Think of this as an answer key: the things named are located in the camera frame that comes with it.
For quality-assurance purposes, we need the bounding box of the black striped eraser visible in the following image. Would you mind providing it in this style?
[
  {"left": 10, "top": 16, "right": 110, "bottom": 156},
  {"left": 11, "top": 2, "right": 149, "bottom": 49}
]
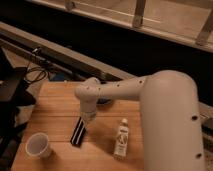
[{"left": 70, "top": 118, "right": 86, "bottom": 147}]

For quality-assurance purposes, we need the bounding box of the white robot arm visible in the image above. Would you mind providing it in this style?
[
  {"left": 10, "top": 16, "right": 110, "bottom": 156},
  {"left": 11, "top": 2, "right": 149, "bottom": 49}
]
[{"left": 75, "top": 70, "right": 205, "bottom": 171}]

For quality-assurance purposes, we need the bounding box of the dark round bowl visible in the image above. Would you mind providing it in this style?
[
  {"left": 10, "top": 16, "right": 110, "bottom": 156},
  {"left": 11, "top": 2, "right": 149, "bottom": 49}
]
[{"left": 97, "top": 98, "right": 113, "bottom": 105}]

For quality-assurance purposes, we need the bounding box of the white small bottle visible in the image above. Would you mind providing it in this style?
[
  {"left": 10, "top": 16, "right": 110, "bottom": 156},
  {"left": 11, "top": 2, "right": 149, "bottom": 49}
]
[{"left": 114, "top": 118, "right": 129, "bottom": 158}]

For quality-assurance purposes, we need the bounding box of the white plastic cup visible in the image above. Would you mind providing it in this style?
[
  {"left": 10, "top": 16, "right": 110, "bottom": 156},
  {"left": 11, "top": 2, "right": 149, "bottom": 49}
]
[{"left": 25, "top": 132, "right": 52, "bottom": 158}]

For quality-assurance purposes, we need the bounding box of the black chair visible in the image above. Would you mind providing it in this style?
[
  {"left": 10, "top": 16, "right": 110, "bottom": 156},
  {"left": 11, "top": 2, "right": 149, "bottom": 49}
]
[{"left": 0, "top": 48, "right": 36, "bottom": 171}]

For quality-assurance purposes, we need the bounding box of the black cable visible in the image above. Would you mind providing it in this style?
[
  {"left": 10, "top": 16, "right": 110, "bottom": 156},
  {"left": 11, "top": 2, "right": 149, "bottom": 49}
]
[{"left": 23, "top": 47, "right": 54, "bottom": 85}]

